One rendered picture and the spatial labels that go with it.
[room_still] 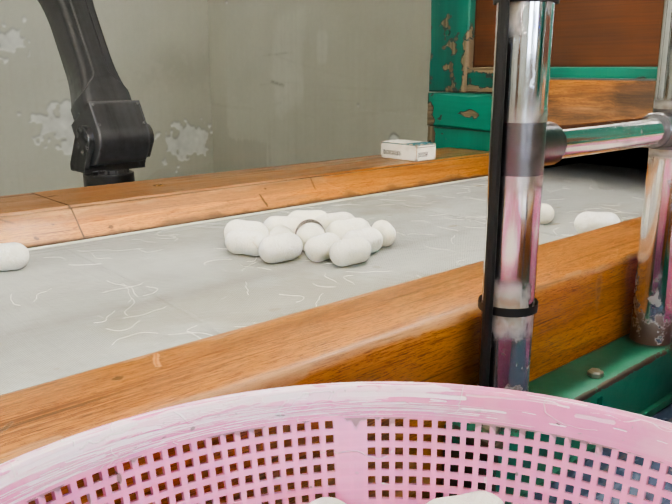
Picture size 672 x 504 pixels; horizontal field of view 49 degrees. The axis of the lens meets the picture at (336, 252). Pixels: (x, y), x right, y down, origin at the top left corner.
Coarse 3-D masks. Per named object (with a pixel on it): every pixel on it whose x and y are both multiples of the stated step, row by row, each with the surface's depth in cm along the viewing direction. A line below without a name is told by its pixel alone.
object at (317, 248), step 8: (328, 232) 52; (312, 240) 51; (320, 240) 51; (328, 240) 51; (336, 240) 52; (312, 248) 51; (320, 248) 51; (328, 248) 51; (312, 256) 51; (320, 256) 51; (328, 256) 51
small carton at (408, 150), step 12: (384, 144) 90; (396, 144) 89; (408, 144) 87; (420, 144) 87; (432, 144) 88; (384, 156) 91; (396, 156) 89; (408, 156) 88; (420, 156) 87; (432, 156) 89
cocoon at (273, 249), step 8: (264, 240) 50; (272, 240) 50; (280, 240) 51; (288, 240) 51; (296, 240) 51; (264, 248) 50; (272, 248) 50; (280, 248) 50; (288, 248) 51; (296, 248) 51; (264, 256) 50; (272, 256) 50; (280, 256) 50; (288, 256) 51; (296, 256) 52
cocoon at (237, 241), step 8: (232, 232) 53; (240, 232) 53; (248, 232) 53; (256, 232) 53; (232, 240) 53; (240, 240) 52; (248, 240) 52; (256, 240) 52; (232, 248) 53; (240, 248) 53; (248, 248) 52; (256, 248) 52
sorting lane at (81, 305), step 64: (384, 192) 80; (448, 192) 80; (576, 192) 80; (640, 192) 80; (64, 256) 53; (128, 256) 53; (192, 256) 53; (256, 256) 53; (384, 256) 53; (448, 256) 53; (0, 320) 40; (64, 320) 40; (128, 320) 40; (192, 320) 40; (256, 320) 40; (0, 384) 32
